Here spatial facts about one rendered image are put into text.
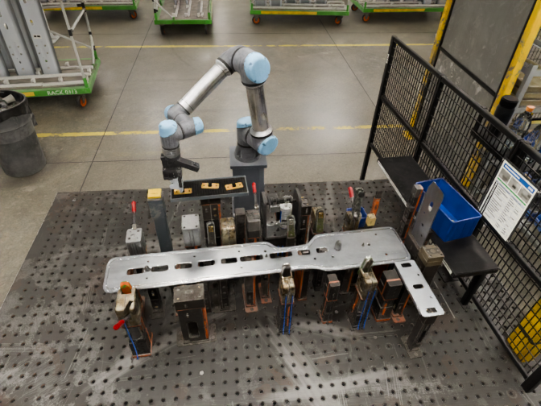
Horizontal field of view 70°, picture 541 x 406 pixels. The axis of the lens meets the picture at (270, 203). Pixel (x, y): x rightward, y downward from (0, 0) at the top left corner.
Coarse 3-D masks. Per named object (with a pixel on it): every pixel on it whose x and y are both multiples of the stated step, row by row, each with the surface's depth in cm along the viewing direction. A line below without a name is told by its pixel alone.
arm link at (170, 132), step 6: (168, 120) 163; (162, 126) 159; (168, 126) 159; (174, 126) 160; (162, 132) 160; (168, 132) 160; (174, 132) 161; (180, 132) 163; (162, 138) 162; (168, 138) 161; (174, 138) 163; (180, 138) 165; (162, 144) 165; (168, 144) 163; (174, 144) 164; (168, 150) 165
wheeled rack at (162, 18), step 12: (156, 0) 670; (168, 0) 766; (180, 0) 769; (192, 0) 771; (204, 0) 774; (168, 12) 705; (180, 12) 707; (192, 12) 709; (204, 12) 711; (156, 24) 675; (204, 24) 691
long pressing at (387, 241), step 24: (312, 240) 185; (336, 240) 186; (360, 240) 187; (384, 240) 187; (120, 264) 171; (144, 264) 172; (168, 264) 172; (192, 264) 173; (216, 264) 173; (240, 264) 173; (264, 264) 174; (312, 264) 174; (336, 264) 175; (360, 264) 176; (384, 264) 177; (144, 288) 163
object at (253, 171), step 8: (232, 152) 222; (232, 160) 216; (264, 160) 217; (232, 168) 213; (240, 168) 214; (248, 168) 216; (256, 168) 216; (248, 176) 220; (256, 176) 220; (248, 184) 223; (256, 184) 224; (264, 184) 231; (232, 200) 249; (240, 200) 231; (248, 200) 231; (248, 208) 235
